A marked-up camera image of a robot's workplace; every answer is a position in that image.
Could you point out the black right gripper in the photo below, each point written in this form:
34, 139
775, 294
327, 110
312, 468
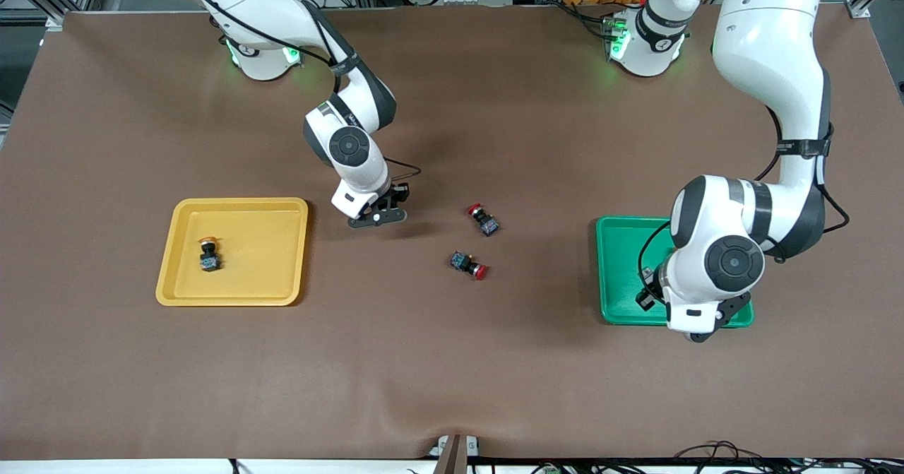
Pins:
395, 196

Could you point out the yellow push button switch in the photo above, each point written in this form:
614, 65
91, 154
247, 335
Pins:
209, 261

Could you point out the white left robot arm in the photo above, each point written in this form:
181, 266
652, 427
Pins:
770, 50

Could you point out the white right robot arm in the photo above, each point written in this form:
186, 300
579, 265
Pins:
353, 149

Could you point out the green plastic tray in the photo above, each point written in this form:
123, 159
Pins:
621, 269

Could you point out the yellow plastic tray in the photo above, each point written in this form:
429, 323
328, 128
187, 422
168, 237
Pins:
268, 262

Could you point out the brown table mat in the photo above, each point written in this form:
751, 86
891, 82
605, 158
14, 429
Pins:
452, 361

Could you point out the brown tapered bar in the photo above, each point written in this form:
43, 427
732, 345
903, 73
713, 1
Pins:
452, 461

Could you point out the red push button switch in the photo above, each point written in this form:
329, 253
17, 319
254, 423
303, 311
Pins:
462, 262
487, 224

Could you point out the white table edge bracket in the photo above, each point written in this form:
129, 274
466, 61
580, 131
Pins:
473, 447

